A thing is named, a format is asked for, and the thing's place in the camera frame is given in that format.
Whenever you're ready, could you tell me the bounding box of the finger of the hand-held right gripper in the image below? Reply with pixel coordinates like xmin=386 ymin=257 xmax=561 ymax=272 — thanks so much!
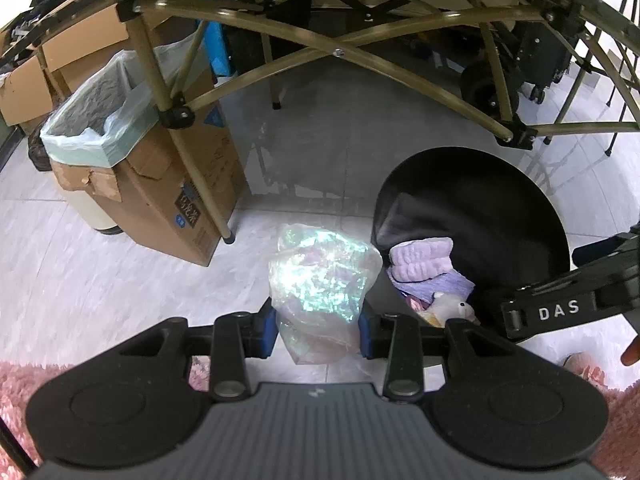
xmin=501 ymin=292 xmax=532 ymax=345

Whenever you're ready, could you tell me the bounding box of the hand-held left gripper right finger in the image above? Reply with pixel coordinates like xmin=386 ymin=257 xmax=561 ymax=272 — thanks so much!
xmin=358 ymin=305 xmax=519 ymax=404

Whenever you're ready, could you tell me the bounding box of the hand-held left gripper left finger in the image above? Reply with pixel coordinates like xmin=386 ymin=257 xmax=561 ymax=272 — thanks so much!
xmin=117 ymin=300 xmax=279 ymax=402

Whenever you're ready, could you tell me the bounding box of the alpaca plush toy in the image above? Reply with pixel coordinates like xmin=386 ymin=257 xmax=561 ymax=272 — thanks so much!
xmin=407 ymin=290 xmax=476 ymax=328

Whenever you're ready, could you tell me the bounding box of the iridescent plastic bag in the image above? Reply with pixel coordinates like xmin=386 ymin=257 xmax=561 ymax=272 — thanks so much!
xmin=267 ymin=222 xmax=385 ymax=365

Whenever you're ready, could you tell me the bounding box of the purple mesh pouch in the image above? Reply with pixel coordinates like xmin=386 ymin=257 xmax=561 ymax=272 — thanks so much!
xmin=395 ymin=267 xmax=476 ymax=306

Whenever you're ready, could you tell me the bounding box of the lavender plush headband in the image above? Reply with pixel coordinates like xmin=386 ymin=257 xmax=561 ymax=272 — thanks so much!
xmin=387 ymin=236 xmax=455 ymax=283

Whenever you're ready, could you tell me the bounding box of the black cloth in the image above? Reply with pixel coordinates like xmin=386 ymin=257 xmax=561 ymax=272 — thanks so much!
xmin=371 ymin=192 xmax=451 ymax=266

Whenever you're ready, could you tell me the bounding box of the black round bin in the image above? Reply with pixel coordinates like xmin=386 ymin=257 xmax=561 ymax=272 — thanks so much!
xmin=371 ymin=146 xmax=571 ymax=341

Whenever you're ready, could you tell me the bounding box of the person's right hand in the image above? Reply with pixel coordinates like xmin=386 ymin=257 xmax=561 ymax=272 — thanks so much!
xmin=620 ymin=332 xmax=640 ymax=367

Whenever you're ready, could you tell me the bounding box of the printed cardboard box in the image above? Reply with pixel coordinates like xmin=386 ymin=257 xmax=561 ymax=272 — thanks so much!
xmin=50 ymin=45 xmax=247 ymax=267

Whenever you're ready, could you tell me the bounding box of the white plastic bucket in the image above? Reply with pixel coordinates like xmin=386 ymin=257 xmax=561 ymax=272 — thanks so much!
xmin=75 ymin=187 xmax=125 ymax=236

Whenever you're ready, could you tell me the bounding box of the pink fluffy clothing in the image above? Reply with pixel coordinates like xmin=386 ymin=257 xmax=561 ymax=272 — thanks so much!
xmin=0 ymin=352 xmax=640 ymax=480

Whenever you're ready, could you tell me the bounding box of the black suitcase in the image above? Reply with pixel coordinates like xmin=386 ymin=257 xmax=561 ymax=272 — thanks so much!
xmin=515 ymin=10 xmax=576 ymax=106

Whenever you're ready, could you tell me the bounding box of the green plastic bag liner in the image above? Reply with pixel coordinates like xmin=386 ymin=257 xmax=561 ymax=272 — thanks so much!
xmin=40 ymin=42 xmax=211 ymax=168

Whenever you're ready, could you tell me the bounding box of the blue bag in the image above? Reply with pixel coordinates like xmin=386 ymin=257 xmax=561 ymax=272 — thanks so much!
xmin=194 ymin=0 xmax=235 ymax=78

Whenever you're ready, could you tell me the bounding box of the dark cloth bag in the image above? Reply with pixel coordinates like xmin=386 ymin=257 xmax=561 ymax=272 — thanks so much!
xmin=227 ymin=0 xmax=313 ymax=78

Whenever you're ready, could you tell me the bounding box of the brown cardboard box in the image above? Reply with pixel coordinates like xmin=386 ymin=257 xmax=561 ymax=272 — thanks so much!
xmin=0 ymin=52 xmax=58 ymax=128
xmin=142 ymin=0 xmax=211 ymax=56
xmin=37 ymin=7 xmax=138 ymax=91

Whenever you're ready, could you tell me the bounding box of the black camera tripod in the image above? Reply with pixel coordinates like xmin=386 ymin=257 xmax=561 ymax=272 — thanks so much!
xmin=590 ymin=0 xmax=640 ymax=157

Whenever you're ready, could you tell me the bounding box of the folding table metal frame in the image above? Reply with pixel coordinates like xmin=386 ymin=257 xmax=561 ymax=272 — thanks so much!
xmin=0 ymin=0 xmax=640 ymax=246

